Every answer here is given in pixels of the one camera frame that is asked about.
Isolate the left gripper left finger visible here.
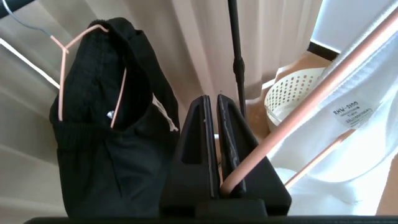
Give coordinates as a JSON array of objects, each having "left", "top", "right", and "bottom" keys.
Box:
[{"left": 159, "top": 95, "right": 220, "bottom": 217}]

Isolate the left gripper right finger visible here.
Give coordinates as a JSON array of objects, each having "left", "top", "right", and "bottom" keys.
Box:
[{"left": 216, "top": 94, "right": 292, "bottom": 217}]

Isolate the black knitted garment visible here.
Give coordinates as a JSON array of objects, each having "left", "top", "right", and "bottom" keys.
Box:
[{"left": 49, "top": 17, "right": 181, "bottom": 218}]

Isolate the pink clothes hanger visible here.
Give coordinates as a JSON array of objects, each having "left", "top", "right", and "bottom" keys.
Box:
[
  {"left": 1, "top": 0, "right": 127, "bottom": 129},
  {"left": 220, "top": 6, "right": 398, "bottom": 197}
]

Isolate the white printed garment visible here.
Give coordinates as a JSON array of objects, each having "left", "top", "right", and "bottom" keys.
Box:
[{"left": 267, "top": 1, "right": 398, "bottom": 217}]

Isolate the white laundry basket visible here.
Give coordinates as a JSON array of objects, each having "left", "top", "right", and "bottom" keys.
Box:
[{"left": 264, "top": 67, "right": 326, "bottom": 133}]

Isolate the black clothes rack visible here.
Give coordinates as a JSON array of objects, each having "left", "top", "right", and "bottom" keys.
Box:
[{"left": 0, "top": 0, "right": 248, "bottom": 121}]

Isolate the beige curtain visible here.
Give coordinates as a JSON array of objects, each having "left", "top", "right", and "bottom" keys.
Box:
[{"left": 0, "top": 0, "right": 324, "bottom": 218}]

